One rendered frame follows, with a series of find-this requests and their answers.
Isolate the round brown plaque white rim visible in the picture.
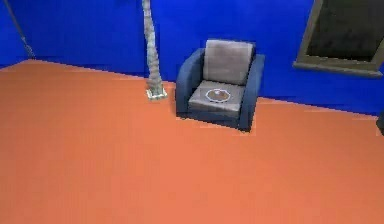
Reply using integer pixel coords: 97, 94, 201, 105
205, 88, 232, 104

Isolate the blue armchair with grey cushions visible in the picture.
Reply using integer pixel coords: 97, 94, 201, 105
175, 39, 266, 133

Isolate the dark framed picture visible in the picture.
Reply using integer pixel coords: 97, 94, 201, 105
292, 0, 384, 80

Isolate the thin grey leaning pole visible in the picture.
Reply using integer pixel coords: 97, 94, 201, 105
3, 0, 37, 60

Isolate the grey twisted floor lamp post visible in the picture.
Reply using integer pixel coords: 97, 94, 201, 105
141, 0, 168, 101

